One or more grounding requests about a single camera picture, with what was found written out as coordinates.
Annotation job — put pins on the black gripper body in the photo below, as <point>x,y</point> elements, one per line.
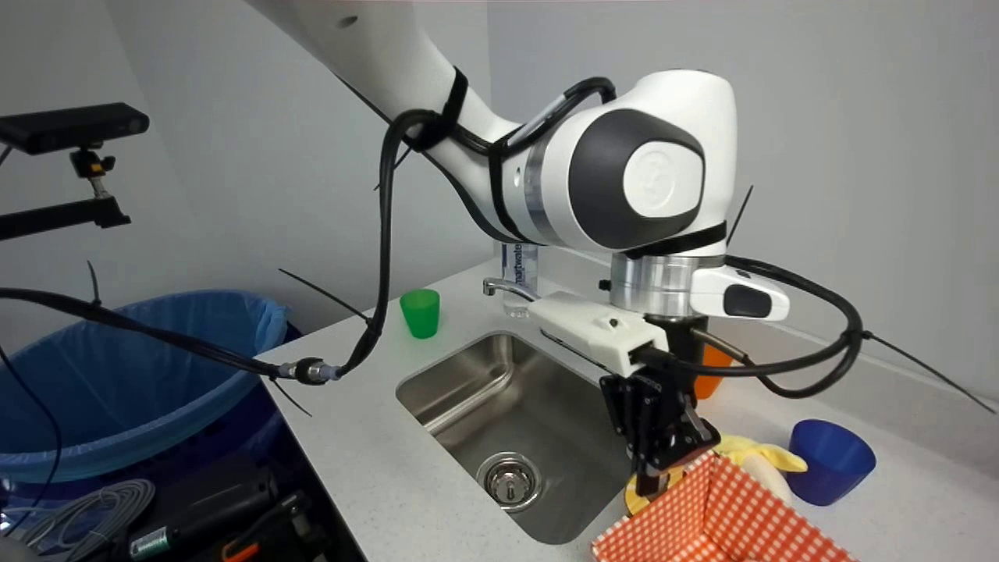
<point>649,401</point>

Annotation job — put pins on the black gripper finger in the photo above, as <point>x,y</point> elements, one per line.
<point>700,439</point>
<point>649,472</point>

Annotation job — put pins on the yellow toy banana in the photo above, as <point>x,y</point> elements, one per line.
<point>760,456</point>

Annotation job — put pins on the orange checkered cloth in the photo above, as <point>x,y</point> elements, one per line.
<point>718,519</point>

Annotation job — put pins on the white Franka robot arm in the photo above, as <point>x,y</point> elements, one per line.
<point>645,176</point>

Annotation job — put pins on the blue bowl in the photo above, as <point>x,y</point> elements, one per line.
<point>832,463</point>

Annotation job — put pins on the round metal sink drain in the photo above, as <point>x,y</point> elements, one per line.
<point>508,481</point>

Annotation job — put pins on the stainless steel sink basin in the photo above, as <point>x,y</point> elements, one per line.
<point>489,408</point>

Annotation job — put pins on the clear plastic water bottle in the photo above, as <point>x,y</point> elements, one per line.
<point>518,261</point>

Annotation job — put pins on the green plastic cup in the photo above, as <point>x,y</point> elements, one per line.
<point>419,315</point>

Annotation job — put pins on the black power tool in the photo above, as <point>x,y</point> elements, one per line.
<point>219,510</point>

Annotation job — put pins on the blue lined trash bin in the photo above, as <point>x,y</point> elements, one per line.
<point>125,395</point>

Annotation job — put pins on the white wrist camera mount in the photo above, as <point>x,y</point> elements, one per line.
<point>596,328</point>

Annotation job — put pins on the black camera stand clamp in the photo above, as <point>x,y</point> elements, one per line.
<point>71,213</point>

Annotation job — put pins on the black stereo camera bar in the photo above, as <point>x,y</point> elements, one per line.
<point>71,126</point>

